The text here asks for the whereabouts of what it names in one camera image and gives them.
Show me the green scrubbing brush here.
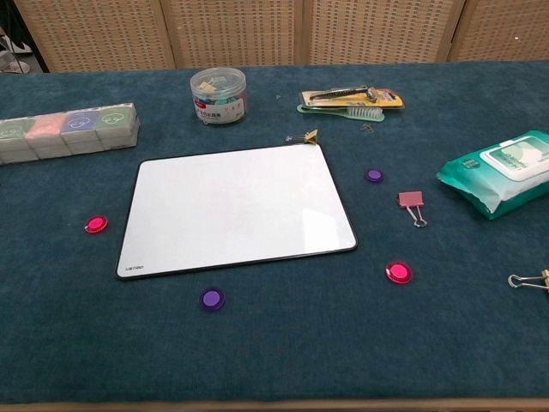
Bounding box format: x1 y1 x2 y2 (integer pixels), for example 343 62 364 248
296 104 386 124

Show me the yellow razor blister pack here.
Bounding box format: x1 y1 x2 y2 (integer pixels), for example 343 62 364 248
299 84 406 112

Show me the white magnetic whiteboard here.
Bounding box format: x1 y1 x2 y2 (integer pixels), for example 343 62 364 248
114 145 359 283

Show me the teal table cover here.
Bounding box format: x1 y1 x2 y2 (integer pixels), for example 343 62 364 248
0 59 549 403

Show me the wicker folding screen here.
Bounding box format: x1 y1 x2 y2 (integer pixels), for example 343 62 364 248
12 0 549 73

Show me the gold binder clip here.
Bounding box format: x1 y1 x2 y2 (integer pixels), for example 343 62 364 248
507 269 549 295
285 128 320 147

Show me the green wet wipes pack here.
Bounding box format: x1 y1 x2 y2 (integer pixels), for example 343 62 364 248
436 130 549 221

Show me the red round magnet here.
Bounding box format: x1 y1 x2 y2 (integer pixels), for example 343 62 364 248
384 260 414 285
83 215 109 235

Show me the pink binder clip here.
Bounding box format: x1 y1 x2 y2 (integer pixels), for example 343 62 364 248
397 191 429 228

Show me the clear jar of binder clips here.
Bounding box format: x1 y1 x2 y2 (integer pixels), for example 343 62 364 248
190 67 249 127

